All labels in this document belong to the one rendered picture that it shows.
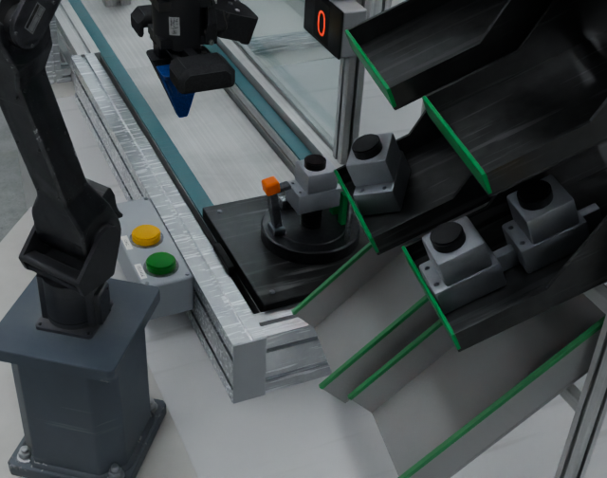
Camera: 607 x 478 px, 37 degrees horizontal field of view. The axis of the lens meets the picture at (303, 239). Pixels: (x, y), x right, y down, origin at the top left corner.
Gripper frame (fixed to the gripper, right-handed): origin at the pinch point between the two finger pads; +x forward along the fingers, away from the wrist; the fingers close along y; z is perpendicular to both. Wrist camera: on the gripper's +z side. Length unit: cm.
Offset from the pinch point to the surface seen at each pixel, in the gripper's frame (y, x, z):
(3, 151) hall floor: 214, 126, -2
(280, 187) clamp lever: 4.7, 19.1, 14.8
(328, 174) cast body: 2.8, 17.2, 20.9
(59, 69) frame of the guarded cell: 86, 37, 1
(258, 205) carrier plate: 14.6, 28.5, 15.8
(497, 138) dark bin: -37.8, -10.9, 14.8
